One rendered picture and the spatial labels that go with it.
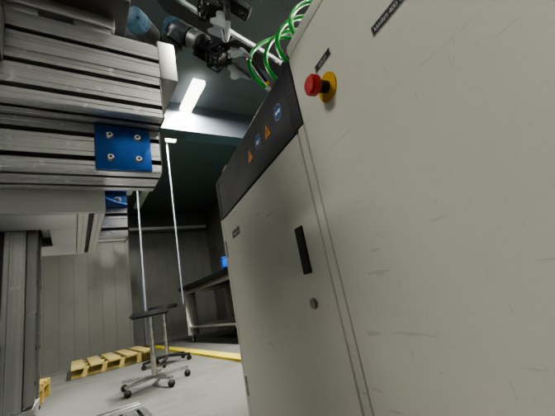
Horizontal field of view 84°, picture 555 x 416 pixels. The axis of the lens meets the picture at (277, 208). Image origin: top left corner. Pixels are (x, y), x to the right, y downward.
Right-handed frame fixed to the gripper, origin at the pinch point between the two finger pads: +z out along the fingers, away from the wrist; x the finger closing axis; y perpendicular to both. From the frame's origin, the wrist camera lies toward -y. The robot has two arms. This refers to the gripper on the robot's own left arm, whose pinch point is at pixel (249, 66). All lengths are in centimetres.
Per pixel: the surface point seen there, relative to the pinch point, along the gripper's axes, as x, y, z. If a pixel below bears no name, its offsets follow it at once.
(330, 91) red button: 35, 37, 41
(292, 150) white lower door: 19, 39, 38
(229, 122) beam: -211, -145, -118
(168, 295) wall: -632, 5, -157
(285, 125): 19, 34, 33
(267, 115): 14.0, 29.3, 25.2
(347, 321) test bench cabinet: 16, 63, 65
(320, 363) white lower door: 2, 68, 67
